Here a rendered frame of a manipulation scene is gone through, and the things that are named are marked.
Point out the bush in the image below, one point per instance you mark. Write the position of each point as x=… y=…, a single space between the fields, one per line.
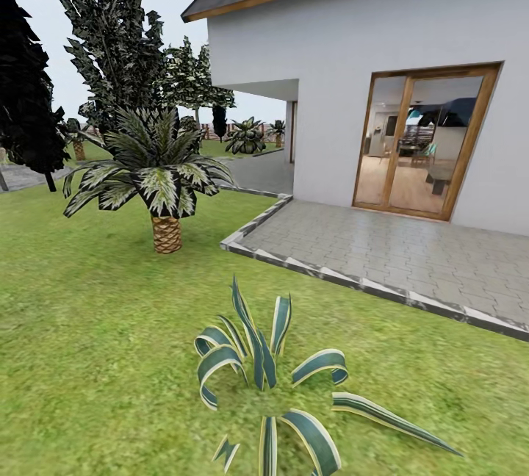
x=216 y=349
x=245 y=137
x=76 y=138
x=162 y=168
x=276 y=131
x=188 y=122

